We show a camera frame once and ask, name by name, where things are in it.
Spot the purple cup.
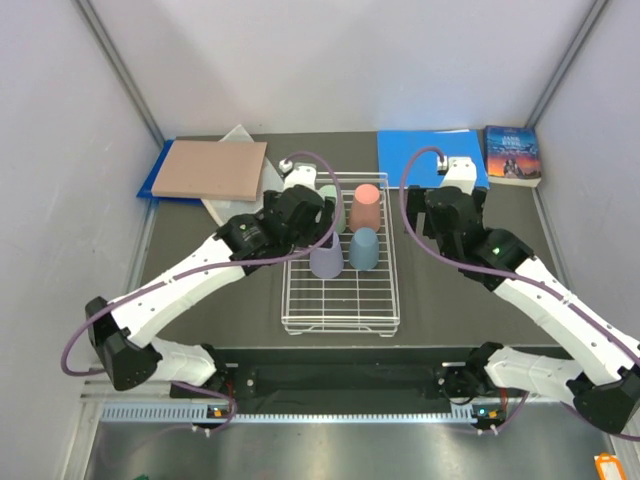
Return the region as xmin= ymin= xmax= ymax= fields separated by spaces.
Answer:
xmin=309 ymin=232 xmax=344 ymax=279

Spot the blue cup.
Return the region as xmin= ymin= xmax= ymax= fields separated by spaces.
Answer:
xmin=348 ymin=227 xmax=380 ymax=271

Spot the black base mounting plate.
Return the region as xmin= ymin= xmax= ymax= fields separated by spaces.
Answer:
xmin=169 ymin=347 xmax=526 ymax=401

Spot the blue folder under board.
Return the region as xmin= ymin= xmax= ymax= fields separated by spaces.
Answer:
xmin=136 ymin=140 xmax=174 ymax=200

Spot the white wire dish rack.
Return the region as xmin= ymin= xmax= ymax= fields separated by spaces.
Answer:
xmin=281 ymin=172 xmax=400 ymax=338

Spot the brown cardboard board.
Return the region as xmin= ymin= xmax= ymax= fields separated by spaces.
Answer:
xmin=151 ymin=140 xmax=267 ymax=201

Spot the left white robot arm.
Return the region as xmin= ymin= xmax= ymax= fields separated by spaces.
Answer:
xmin=85 ymin=163 xmax=335 ymax=397

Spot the orange tag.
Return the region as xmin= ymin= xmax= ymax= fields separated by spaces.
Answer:
xmin=594 ymin=453 xmax=627 ymax=480

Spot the pink cup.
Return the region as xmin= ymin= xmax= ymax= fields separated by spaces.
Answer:
xmin=348 ymin=184 xmax=381 ymax=232

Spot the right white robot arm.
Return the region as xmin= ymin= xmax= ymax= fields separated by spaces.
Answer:
xmin=399 ymin=148 xmax=639 ymax=435

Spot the grey slotted cable duct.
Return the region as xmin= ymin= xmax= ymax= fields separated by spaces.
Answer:
xmin=99 ymin=402 xmax=506 ymax=425

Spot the green cup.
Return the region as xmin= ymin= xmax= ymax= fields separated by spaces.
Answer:
xmin=318 ymin=184 xmax=346 ymax=235

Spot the Jane Eyre paperback book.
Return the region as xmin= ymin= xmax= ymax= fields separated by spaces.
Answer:
xmin=484 ymin=125 xmax=542 ymax=188

